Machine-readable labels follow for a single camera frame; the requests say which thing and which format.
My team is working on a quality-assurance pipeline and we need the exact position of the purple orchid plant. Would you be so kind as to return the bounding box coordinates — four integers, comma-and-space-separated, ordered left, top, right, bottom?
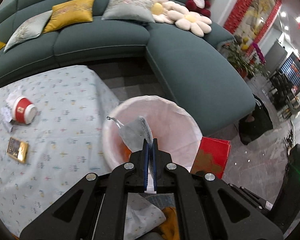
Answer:
251, 42, 267, 65

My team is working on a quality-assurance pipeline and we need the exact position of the grey face mask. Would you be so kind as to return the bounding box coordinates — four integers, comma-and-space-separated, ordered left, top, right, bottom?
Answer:
106, 116, 157, 193

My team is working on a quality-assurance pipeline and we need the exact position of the green potted plant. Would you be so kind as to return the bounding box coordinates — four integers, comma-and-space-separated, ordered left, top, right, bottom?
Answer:
226, 36, 265, 78

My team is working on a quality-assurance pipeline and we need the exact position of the floral print tablecloth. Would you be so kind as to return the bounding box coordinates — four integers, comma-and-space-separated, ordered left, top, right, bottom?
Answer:
0, 65, 167, 240

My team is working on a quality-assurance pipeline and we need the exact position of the white tissue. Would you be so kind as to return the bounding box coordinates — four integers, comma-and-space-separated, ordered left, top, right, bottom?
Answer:
1, 86, 24, 133

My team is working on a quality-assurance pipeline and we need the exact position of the black bag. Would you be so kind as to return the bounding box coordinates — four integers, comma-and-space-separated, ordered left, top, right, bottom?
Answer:
238, 94, 274, 145

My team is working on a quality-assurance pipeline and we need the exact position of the yellow cloth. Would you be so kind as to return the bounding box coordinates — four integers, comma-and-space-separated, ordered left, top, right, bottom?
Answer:
160, 206, 180, 240

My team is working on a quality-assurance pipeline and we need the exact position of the trash bin with white liner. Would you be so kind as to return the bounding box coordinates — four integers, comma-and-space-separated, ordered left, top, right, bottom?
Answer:
102, 95, 203, 174

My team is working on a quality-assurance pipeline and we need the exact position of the white daisy flower pillow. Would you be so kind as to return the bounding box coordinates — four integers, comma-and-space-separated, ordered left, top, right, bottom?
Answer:
136, 0, 183, 23
174, 10, 212, 37

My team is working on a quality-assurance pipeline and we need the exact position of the orange plush item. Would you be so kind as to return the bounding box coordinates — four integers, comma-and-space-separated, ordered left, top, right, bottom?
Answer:
121, 146, 134, 164

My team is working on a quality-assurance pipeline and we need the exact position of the black chair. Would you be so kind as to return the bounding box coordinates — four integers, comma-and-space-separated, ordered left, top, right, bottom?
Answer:
269, 70, 297, 110

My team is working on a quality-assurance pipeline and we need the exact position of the red paper cup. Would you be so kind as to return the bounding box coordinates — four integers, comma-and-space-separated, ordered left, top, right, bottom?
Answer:
10, 95, 38, 125

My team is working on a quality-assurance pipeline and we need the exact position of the red framed golden wall mural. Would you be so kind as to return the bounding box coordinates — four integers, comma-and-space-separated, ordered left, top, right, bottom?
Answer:
224, 0, 283, 45

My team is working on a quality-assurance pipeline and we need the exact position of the television screen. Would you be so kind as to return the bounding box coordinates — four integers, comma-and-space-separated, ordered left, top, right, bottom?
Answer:
281, 52, 300, 85

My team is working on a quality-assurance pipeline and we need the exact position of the gold and black box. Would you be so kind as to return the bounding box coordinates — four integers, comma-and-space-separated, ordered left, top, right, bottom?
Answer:
6, 137, 30, 164

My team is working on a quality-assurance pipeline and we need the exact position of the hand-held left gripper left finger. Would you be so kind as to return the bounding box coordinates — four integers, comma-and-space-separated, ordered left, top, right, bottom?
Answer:
20, 139, 150, 240

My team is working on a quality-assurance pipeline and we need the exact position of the teal corner sofa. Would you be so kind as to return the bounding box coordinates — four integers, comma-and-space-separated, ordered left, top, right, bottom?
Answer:
0, 0, 255, 135

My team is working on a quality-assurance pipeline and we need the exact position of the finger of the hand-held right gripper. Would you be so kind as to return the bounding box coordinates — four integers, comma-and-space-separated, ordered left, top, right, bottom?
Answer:
227, 182, 274, 213

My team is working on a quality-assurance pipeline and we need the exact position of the red gift box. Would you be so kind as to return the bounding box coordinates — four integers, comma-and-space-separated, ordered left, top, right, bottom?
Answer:
190, 137, 231, 179

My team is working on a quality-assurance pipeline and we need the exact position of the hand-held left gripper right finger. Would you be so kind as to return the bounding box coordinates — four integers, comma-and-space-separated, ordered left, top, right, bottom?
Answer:
151, 139, 283, 240

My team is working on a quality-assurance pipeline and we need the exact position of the pale blue embroidered cushion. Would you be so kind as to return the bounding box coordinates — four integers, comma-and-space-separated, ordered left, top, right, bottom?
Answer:
4, 10, 53, 53
101, 0, 155, 24

